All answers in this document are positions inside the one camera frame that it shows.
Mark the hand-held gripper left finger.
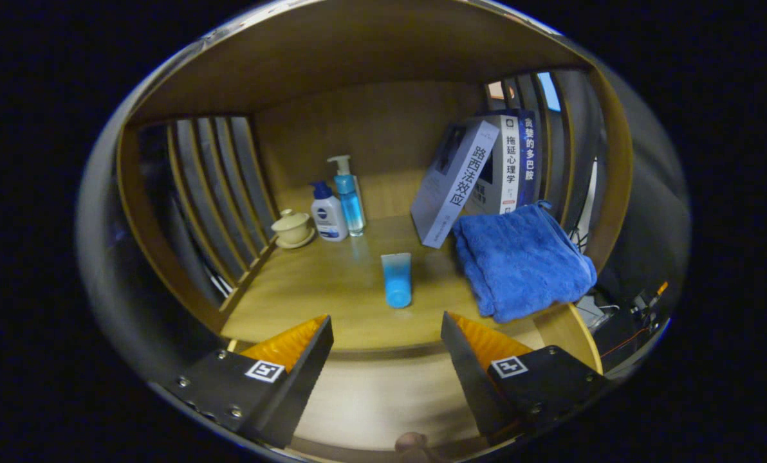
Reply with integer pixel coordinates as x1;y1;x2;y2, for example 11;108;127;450
149;314;335;449

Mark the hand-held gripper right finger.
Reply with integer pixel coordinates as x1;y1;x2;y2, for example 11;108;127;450
440;311;613;446

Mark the blue cosmetic tube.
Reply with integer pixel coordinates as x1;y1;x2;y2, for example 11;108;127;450
381;253;413;309

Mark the wooden countertop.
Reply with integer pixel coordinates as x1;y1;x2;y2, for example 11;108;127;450
219;212;603;361

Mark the wooden cabinet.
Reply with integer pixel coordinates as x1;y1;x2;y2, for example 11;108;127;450
78;0;635;361

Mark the blue folded towel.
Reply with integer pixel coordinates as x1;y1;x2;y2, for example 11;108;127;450
452;201;598;323

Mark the beige lidded teacup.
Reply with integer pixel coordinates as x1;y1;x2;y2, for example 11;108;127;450
271;208;317;250

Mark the white lotion bottle blue cap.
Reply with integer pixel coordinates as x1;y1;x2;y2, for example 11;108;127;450
310;181;349;242

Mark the lavender book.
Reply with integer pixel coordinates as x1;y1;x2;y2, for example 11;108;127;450
411;120;500;249

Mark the blue pump bottle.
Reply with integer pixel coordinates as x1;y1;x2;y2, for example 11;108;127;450
327;155;366;237

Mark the black device with orange tip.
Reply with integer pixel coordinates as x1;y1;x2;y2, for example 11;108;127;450
628;281;670;316

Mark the white spine book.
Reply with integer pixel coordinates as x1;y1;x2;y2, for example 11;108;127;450
464;114;522;216

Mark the red cable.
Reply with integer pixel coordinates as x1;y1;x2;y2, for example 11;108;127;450
599;325;654;361

